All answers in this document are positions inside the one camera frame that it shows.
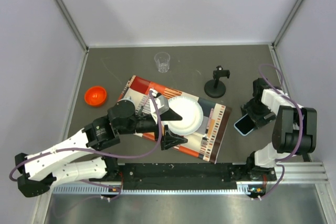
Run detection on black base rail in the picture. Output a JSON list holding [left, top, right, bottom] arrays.
[[115, 162, 253, 190]]

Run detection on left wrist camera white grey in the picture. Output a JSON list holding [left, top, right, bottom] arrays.
[[149, 89, 169, 121]]

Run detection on grey small mug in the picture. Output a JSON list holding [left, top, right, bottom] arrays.
[[120, 96, 134, 103]]

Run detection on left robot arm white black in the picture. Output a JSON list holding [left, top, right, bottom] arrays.
[[15, 96, 187, 198]]

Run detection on orange plastic bowl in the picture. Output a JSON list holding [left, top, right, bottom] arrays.
[[84, 86, 107, 107]]

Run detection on black phone stand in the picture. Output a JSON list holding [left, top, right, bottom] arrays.
[[204, 66, 230, 98]]

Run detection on phone with light blue case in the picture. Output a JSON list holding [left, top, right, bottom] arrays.
[[234, 114, 255, 136]]

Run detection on grey slotted cable duct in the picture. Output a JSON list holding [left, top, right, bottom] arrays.
[[53, 184, 261, 195]]

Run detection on colourful patterned placemat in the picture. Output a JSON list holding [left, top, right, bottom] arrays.
[[118, 76, 232, 164]]

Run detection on clear plastic cup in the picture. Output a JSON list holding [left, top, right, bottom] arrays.
[[154, 52, 171, 73]]

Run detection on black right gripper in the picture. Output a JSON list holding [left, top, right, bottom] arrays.
[[241, 99, 276, 130]]

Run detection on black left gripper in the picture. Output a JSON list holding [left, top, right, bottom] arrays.
[[118, 108, 187, 150]]

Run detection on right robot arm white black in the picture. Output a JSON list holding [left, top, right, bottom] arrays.
[[234, 78, 318, 180]]

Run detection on white paper plate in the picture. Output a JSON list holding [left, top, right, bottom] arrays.
[[165, 96, 204, 136]]

